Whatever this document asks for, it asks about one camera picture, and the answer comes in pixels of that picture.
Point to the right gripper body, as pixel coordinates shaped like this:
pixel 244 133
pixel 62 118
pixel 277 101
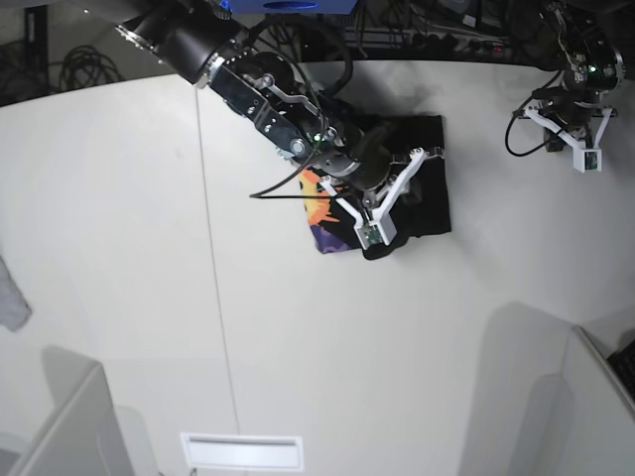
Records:
pixel 360 163

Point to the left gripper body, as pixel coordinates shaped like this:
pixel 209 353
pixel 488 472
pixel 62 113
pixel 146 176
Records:
pixel 567 119

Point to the black T-shirt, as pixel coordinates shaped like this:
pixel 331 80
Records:
pixel 418 204

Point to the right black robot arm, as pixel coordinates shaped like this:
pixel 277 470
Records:
pixel 309 125

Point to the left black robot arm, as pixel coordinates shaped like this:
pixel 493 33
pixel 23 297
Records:
pixel 590 47

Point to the blue box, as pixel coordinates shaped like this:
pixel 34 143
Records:
pixel 291 6

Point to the black keyboard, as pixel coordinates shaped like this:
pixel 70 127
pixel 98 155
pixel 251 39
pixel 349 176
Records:
pixel 622 363

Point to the white slotted tray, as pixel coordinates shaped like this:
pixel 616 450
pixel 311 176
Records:
pixel 243 452

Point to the right white partition panel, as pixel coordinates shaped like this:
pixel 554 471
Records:
pixel 600 415

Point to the white partition panel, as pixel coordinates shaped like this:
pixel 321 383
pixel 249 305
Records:
pixel 600 415
pixel 81 437

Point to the grey cloth at left edge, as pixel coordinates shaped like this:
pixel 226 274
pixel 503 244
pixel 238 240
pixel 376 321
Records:
pixel 15 311

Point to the left white partition panel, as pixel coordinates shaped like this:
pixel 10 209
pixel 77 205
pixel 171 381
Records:
pixel 81 437

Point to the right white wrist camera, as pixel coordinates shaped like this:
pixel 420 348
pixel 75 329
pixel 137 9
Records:
pixel 374 232

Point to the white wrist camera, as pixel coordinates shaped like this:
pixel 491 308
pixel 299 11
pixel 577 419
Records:
pixel 587 160
pixel 374 232

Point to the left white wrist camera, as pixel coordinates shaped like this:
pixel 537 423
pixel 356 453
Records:
pixel 587 160

